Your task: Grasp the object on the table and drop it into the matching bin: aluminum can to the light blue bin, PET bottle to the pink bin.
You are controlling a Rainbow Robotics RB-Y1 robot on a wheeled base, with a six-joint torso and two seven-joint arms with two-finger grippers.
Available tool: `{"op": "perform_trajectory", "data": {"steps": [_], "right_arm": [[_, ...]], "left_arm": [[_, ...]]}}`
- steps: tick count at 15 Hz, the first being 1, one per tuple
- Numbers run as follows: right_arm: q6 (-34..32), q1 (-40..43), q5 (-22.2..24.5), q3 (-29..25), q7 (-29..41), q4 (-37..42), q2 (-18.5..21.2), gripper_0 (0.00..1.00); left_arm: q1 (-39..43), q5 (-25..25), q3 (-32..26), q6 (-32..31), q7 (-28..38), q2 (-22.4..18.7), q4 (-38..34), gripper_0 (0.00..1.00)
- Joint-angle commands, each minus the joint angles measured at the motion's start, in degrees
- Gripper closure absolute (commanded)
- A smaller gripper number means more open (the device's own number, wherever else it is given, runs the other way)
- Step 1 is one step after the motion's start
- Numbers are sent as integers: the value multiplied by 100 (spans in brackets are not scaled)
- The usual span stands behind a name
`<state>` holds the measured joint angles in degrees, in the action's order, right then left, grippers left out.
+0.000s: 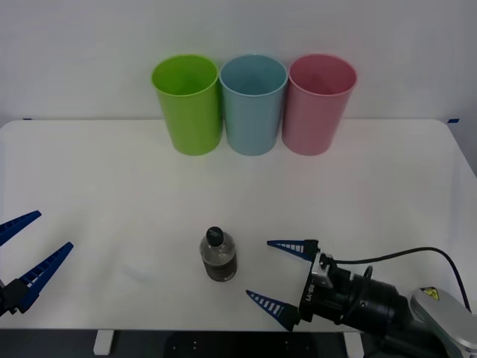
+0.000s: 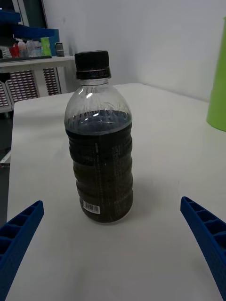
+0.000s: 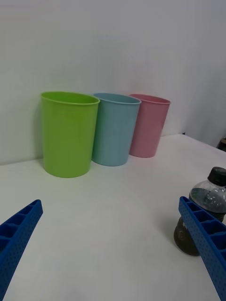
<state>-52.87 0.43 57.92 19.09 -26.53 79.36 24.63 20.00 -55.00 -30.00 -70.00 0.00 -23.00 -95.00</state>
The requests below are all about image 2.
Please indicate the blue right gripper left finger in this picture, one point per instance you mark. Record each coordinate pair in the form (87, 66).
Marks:
(16, 240)

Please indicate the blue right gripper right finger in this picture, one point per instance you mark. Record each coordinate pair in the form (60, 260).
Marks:
(209, 237)

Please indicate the dark drink bottle black cap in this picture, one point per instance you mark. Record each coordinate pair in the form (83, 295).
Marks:
(101, 164)

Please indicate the yellow-green plastic bin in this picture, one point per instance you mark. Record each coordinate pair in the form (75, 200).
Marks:
(217, 82)

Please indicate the white drawer cabinet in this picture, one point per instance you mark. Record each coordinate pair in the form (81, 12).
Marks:
(26, 82)

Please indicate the red small bottle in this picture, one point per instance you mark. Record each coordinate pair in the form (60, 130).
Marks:
(14, 50)

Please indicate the dark grey can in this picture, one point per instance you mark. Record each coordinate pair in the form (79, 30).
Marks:
(59, 49)

